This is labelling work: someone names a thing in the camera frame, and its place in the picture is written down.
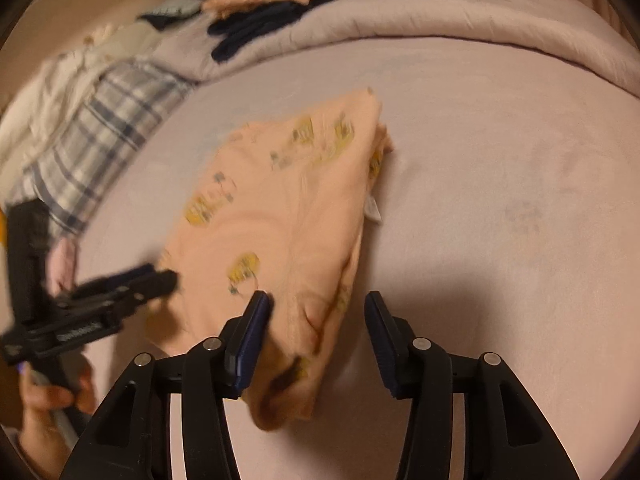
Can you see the dark navy clothes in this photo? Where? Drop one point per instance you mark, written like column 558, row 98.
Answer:
column 255, row 22

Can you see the person's left forearm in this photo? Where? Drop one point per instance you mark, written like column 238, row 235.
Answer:
column 42, row 452

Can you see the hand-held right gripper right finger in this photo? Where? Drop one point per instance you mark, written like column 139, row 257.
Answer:
column 387, row 345

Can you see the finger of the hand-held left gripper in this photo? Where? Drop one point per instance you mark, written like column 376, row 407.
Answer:
column 150, row 290
column 115, row 282

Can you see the white cloth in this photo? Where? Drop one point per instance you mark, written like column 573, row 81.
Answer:
column 45, row 95

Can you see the peach printed long-sleeve shirt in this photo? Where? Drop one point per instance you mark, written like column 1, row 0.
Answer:
column 290, row 210

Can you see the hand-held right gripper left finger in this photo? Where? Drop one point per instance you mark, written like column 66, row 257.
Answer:
column 247, row 345

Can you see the person's left hand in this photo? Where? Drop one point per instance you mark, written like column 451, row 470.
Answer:
column 50, row 400

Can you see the rolled pink duvet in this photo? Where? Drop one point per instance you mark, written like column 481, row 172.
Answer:
column 450, row 15

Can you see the plaid blanket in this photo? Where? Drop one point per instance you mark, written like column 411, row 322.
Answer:
column 105, row 125

